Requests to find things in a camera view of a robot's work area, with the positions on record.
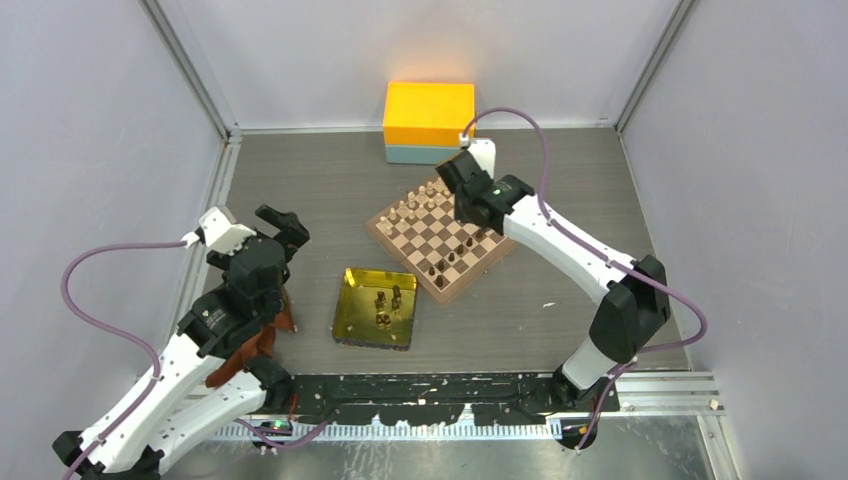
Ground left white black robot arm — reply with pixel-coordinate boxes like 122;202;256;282
52;205;310;479

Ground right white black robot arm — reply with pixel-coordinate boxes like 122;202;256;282
436;149;669;411

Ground wooden chessboard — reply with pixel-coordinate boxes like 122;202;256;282
365;176;516;305

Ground brown cloth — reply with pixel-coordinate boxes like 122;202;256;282
204;286;298;388

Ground grey-blue box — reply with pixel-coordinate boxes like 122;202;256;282
384;145;460;165

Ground yellow box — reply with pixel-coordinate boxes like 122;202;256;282
382;81;476;147

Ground yellow transparent tray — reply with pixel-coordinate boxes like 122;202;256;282
331;268;418;351

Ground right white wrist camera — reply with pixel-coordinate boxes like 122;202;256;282
467;138;496;179

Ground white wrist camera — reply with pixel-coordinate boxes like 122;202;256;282
195;206;257;255
467;138;496;179

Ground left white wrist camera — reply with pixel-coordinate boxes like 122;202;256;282
195;206;257;255

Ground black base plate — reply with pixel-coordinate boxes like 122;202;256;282
257;372;619;427

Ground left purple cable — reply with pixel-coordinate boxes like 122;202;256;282
60;231;333;480

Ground purple cable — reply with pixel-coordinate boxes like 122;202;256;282
60;231;333;480
458;107;709;455

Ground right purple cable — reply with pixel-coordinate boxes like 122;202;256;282
458;107;709;455

